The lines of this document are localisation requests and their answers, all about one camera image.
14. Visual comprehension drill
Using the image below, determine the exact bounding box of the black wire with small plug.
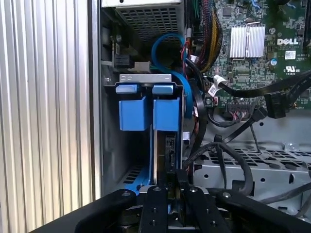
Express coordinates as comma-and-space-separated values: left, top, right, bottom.
220, 106, 268, 145

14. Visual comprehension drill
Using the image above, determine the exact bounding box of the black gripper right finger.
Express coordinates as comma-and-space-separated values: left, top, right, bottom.
176, 169, 311, 233

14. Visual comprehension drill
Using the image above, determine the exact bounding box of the metal disk bay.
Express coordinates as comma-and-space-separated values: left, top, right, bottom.
102, 73, 186, 196

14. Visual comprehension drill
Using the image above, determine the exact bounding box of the black flat wire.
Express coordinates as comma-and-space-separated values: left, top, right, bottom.
186, 59, 210, 156

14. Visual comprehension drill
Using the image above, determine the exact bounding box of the green motherboard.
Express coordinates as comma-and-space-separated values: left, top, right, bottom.
187, 0, 311, 115

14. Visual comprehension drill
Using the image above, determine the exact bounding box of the pale blue bay latch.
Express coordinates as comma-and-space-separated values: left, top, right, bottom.
115, 83, 137, 95
152, 83, 174, 95

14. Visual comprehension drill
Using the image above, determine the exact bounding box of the black open PC case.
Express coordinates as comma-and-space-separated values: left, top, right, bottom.
86, 0, 311, 233

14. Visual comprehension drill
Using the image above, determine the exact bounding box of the grey cable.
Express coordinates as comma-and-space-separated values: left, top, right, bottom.
255, 169, 311, 219

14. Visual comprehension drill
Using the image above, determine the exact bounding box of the black sleeved cable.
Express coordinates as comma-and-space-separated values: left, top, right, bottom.
182, 142, 256, 197

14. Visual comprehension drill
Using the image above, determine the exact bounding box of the empty blue disk carrier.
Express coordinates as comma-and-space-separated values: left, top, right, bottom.
118, 96, 153, 196

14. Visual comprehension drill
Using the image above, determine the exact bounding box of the hard disk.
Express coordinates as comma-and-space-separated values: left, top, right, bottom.
148, 97, 182, 192

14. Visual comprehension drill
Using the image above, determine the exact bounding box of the grey power supply unit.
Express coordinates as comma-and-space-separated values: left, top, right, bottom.
101, 0, 186, 49

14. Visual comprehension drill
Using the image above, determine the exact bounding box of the grey perforated metal cage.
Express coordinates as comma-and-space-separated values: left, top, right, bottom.
189, 109, 311, 210

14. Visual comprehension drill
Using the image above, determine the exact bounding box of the blue flat wire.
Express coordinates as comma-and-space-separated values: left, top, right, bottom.
151, 33, 195, 119

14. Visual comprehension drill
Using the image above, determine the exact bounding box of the silver finned heatsink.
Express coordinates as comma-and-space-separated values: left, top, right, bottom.
229, 24, 266, 59

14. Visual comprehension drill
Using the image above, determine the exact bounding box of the black wire with white label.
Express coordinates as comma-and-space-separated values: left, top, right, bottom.
204, 70, 311, 98

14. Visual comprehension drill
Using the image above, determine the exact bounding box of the black plastic plug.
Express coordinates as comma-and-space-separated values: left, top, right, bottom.
115, 54, 134, 70

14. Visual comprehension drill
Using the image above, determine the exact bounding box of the braided power wire bundle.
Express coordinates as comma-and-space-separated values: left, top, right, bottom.
194, 0, 223, 73

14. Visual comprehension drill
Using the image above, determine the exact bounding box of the black wire with wide plug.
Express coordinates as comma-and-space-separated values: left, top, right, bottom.
264, 80, 311, 119

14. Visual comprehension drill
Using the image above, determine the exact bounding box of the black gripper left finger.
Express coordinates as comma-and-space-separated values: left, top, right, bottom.
74, 171, 169, 233

